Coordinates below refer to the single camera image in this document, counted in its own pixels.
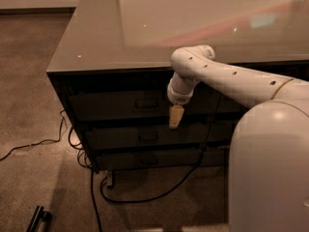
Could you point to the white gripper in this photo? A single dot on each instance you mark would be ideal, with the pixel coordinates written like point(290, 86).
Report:
point(179, 98)

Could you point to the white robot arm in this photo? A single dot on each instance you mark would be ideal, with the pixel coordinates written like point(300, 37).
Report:
point(269, 152)

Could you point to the dark cabinet with glossy top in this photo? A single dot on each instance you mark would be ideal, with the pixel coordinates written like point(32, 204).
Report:
point(126, 45)

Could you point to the metal cabinet leg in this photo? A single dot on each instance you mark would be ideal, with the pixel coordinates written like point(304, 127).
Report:
point(110, 179)

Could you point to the black metal bar on floor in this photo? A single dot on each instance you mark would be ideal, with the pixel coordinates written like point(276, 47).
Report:
point(40, 221)

